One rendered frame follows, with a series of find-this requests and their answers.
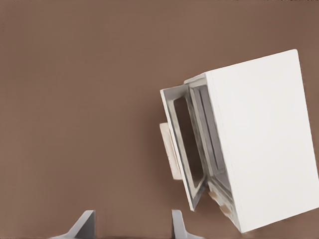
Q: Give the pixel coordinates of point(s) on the white oven body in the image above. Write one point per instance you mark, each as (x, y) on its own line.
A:
(261, 139)

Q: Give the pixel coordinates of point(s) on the white oven door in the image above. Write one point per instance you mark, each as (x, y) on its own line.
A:
(180, 147)

